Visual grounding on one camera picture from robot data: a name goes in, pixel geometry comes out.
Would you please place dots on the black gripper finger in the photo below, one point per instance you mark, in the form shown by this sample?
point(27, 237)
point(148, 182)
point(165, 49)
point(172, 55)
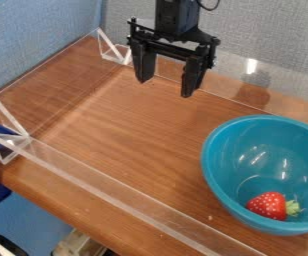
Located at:
point(144, 60)
point(196, 67)

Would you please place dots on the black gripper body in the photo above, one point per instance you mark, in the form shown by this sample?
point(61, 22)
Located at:
point(179, 46)

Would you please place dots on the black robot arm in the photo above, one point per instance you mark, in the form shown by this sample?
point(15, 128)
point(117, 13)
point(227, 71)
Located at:
point(176, 16)

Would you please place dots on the blue plastic bowl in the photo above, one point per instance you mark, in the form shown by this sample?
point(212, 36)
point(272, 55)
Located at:
point(256, 154)

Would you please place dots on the red strawberry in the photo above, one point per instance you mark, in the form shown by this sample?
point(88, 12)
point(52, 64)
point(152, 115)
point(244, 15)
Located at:
point(272, 205)

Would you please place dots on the clear acrylic barrier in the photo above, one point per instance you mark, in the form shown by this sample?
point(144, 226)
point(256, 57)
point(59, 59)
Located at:
point(103, 150)

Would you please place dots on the beige object under table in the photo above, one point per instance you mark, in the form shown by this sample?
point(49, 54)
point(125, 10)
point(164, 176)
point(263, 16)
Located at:
point(79, 244)

